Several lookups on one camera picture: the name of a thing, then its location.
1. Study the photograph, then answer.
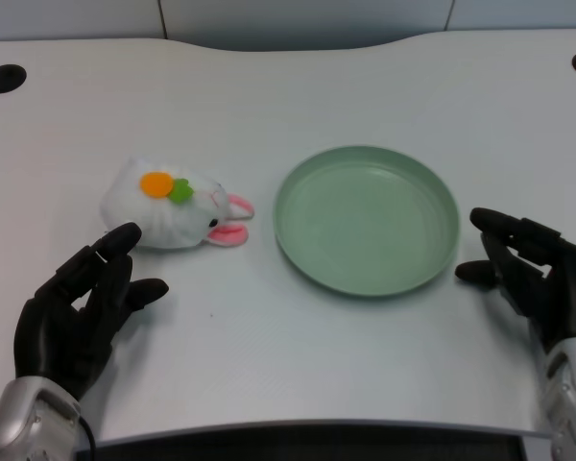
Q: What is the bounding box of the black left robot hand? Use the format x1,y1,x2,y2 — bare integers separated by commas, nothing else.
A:
12,221,170,402

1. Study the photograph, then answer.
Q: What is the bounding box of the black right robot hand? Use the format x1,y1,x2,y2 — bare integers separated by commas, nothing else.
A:
454,206,576,354

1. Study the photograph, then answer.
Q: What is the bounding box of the green round plate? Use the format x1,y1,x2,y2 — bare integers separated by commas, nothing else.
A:
273,145,462,300

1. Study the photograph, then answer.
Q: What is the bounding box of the black robot torso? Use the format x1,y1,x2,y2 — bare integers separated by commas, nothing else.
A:
76,421,556,461

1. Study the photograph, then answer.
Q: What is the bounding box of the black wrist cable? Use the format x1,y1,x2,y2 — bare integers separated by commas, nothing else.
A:
78,416,98,453

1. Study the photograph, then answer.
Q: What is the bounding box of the white rabbit doll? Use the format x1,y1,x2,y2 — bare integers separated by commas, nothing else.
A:
99,157,256,251

